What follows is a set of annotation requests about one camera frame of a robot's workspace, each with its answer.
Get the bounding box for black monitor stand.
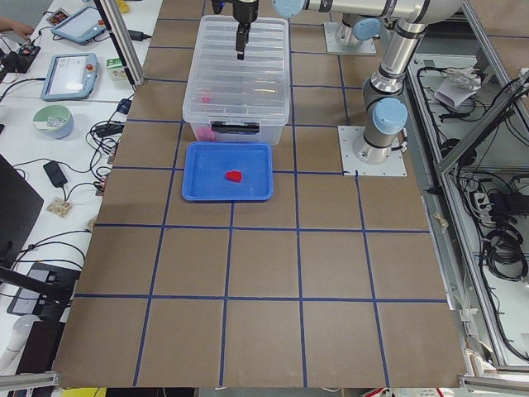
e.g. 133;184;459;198
1;158;80;322

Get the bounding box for black power adapter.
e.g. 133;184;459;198
43;160;68;188

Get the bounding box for clear plastic box lid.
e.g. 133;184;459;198
182;15;290;126

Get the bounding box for green white carton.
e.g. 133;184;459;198
105;58;127;81

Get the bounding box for clear plastic storage box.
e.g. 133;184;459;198
182;15;290;147

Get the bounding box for green round bowl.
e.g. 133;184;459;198
32;105;74;139

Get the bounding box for aluminium frame post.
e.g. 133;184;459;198
94;0;145;87

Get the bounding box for white paper bundle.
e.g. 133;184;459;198
434;67;481;109

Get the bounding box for blue plastic tray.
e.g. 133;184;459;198
182;141;274;202

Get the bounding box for teach pendant tablet near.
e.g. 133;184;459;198
41;53;98;101

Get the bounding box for red blocks in box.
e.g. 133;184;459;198
196;126;216;141

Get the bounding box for red block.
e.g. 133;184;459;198
225;170;243;183

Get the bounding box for teach pendant tablet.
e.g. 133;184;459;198
41;53;98;101
51;7;106;45

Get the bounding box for teach pendant tablet far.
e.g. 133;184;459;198
51;7;106;45

